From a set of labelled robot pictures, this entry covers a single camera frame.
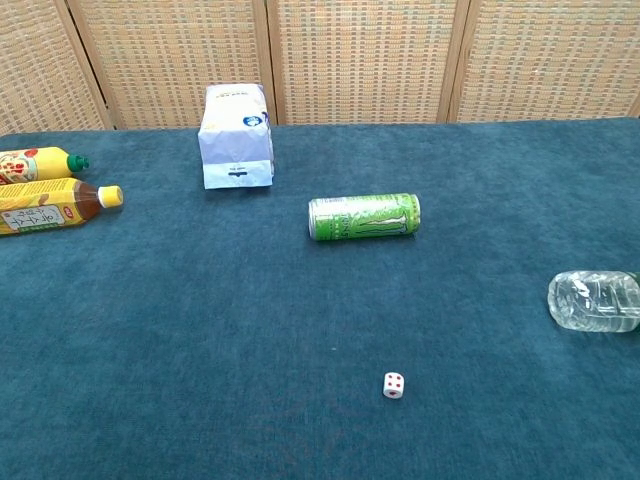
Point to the small white die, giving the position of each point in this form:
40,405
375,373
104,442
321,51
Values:
394,385

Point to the green energy drink can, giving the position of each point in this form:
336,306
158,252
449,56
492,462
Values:
360,217

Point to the white paper bag blue print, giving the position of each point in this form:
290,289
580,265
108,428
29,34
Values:
235,145

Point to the woven bamboo screen panel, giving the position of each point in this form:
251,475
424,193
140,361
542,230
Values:
35,65
365,60
175,60
550,60

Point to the blue felt table cover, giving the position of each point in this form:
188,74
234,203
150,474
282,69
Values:
150,325

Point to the brown tea bottle yellow cap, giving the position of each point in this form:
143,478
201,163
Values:
45,207

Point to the clear water bottle green label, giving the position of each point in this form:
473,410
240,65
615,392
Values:
595,300

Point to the yellow bottle green cap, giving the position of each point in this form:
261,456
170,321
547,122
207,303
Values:
45,165

